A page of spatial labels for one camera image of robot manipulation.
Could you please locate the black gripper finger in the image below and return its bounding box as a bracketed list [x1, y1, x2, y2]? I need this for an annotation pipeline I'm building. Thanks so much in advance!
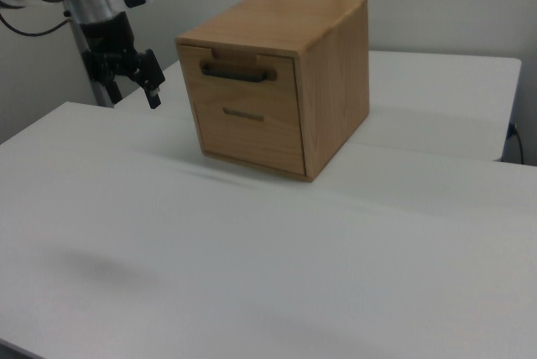
[82, 50, 117, 85]
[128, 48, 167, 111]

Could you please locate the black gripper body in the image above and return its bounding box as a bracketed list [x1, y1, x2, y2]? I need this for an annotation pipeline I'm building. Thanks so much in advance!
[78, 11, 144, 88]

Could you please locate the black bar drawer handle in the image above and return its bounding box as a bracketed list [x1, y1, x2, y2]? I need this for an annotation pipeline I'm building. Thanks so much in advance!
[200, 58, 279, 83]

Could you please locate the wooden drawer with bar handle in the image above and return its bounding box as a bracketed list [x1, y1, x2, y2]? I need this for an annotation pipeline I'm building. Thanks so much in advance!
[179, 44, 303, 126]

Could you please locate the wooden drawer with recessed pull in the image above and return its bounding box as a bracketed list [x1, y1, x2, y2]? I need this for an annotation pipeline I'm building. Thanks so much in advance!
[190, 98, 307, 177]

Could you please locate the wooden drawer cabinet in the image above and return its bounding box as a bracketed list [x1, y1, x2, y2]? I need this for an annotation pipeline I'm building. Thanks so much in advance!
[175, 0, 370, 185]

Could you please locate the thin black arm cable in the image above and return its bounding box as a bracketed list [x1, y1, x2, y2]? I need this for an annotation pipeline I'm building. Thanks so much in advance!
[0, 13, 71, 38]

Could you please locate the black power cable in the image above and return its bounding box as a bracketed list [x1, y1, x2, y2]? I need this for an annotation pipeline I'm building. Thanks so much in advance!
[508, 122, 526, 165]

